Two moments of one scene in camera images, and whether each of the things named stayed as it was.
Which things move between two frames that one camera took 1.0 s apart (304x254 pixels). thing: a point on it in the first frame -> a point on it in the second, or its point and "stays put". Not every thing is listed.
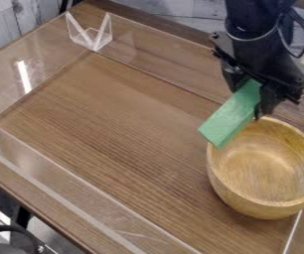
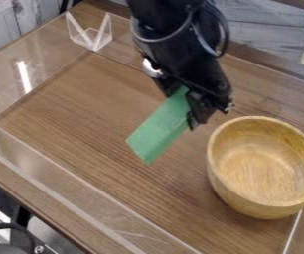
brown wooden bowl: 265,173 stays put
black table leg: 23,216 stays put
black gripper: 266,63 -> 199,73
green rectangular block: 233,113 -> 164,127
